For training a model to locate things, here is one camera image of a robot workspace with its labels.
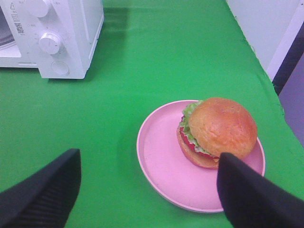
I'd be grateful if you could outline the white microwave oven body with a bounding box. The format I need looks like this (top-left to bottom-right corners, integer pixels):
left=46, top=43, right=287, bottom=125
left=0, top=0, right=105, bottom=79

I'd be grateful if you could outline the white microwave knob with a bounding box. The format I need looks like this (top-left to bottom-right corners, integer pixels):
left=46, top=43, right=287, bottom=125
left=25, top=0, right=52, bottom=18
left=38, top=32, right=64, bottom=55

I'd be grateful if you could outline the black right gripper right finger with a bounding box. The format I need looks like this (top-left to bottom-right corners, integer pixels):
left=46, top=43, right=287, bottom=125
left=217, top=152, right=304, bottom=228

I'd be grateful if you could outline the burger with lettuce and tomato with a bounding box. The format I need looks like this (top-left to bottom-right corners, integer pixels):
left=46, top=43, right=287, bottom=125
left=177, top=97, right=257, bottom=169

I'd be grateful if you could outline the pink round plate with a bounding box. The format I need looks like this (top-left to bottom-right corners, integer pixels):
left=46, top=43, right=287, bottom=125
left=136, top=99, right=266, bottom=213

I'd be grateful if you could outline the green table cloth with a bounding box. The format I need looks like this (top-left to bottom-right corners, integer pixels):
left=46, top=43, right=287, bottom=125
left=0, top=0, right=304, bottom=228

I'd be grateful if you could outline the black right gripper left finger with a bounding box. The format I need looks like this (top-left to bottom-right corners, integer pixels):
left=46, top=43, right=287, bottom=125
left=0, top=149, right=81, bottom=228

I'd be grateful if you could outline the round white door button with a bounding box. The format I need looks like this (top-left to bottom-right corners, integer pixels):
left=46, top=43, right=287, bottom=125
left=51, top=61, right=69, bottom=76

